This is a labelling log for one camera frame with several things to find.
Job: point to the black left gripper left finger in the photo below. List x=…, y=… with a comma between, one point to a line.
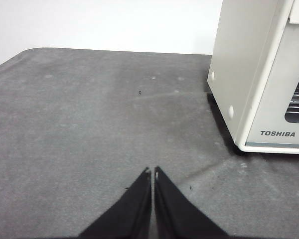
x=129, y=214

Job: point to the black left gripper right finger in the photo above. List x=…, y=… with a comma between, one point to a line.
x=177, y=214

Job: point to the cream Toshiba toaster oven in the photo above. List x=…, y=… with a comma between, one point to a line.
x=239, y=62

